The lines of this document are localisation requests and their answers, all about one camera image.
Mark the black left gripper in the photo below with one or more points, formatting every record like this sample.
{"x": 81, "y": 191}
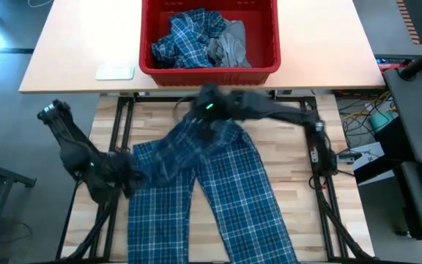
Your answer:
{"x": 117, "y": 170}

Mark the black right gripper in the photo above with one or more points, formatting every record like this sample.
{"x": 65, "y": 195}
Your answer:
{"x": 211, "y": 100}

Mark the blue plaid pajama pants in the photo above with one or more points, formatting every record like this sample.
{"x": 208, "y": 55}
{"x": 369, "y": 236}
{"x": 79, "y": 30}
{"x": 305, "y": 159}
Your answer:
{"x": 233, "y": 183}

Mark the blue plaid garment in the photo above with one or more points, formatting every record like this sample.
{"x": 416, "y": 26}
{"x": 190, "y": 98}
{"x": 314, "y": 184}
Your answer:
{"x": 185, "y": 40}

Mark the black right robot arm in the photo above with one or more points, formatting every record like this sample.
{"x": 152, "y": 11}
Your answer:
{"x": 269, "y": 108}

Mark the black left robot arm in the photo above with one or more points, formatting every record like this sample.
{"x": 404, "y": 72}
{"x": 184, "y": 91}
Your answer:
{"x": 75, "y": 154}

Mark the red plastic laundry bin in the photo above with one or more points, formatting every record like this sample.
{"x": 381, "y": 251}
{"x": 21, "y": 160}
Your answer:
{"x": 211, "y": 75}

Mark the grey crumpled garment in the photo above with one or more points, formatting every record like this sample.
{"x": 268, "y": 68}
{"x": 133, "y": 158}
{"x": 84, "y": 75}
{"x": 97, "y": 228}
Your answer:
{"x": 233, "y": 47}

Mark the light wooden desk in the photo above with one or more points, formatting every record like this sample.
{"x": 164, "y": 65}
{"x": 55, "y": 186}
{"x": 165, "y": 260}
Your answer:
{"x": 324, "y": 44}

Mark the white cardboard box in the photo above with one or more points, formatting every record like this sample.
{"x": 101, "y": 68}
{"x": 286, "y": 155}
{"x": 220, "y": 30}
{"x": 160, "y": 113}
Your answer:
{"x": 370, "y": 152}

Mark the red electronic device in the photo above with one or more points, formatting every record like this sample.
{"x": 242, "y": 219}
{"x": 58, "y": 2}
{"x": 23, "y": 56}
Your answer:
{"x": 388, "y": 66}

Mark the black side desk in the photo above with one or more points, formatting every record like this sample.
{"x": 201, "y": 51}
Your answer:
{"x": 412, "y": 117}

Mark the black aluminium table frame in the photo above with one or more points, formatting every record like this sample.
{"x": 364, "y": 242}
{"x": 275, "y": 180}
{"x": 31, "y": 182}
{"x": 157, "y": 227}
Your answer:
{"x": 123, "y": 117}

